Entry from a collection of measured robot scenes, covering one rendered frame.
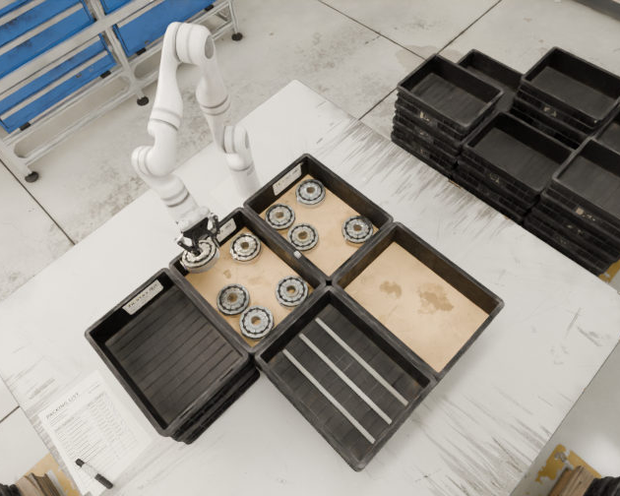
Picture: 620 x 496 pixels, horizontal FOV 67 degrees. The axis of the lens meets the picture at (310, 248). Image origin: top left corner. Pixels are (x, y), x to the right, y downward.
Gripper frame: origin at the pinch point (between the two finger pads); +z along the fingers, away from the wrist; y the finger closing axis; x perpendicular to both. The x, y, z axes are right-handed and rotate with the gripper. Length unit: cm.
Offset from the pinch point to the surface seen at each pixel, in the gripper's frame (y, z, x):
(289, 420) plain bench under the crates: 12, 45, 32
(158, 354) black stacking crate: 29.5, 20.3, 0.9
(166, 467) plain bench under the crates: 47, 41, 19
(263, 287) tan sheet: -7.0, 21.3, 5.3
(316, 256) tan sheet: -26.6, 22.3, 8.3
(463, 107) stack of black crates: -142, 44, -27
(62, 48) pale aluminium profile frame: -19, -23, -181
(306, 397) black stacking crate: 5, 34, 37
